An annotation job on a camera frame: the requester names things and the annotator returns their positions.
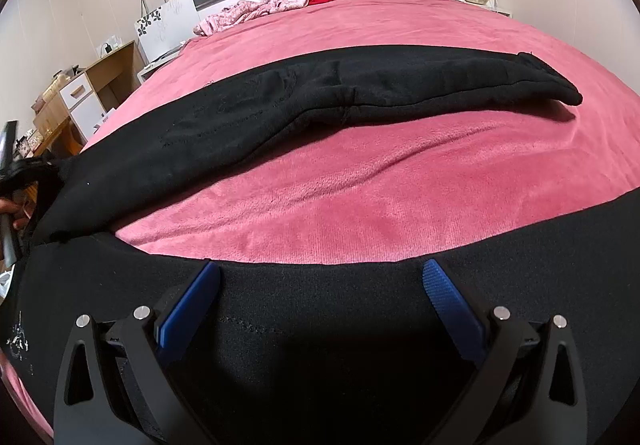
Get pink bed blanket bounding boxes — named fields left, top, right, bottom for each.
left=0, top=0, right=640, bottom=443

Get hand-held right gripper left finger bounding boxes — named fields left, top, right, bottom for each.
left=52, top=261, right=222, bottom=445

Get black pants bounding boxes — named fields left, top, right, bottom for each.
left=0, top=45, right=640, bottom=445

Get person's left hand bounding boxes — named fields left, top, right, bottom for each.
left=0, top=199, right=32, bottom=231

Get pink patterned cloth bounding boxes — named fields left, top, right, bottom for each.
left=192, top=0, right=311, bottom=38

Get brown cardboard box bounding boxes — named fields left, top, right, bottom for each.
left=30, top=41, right=146, bottom=156

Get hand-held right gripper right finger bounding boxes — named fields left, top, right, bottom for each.
left=421, top=258, right=591, bottom=445

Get beige box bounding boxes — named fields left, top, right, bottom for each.
left=42, top=74, right=69, bottom=102

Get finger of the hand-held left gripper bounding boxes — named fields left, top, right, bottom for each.
left=0, top=158, right=65, bottom=190

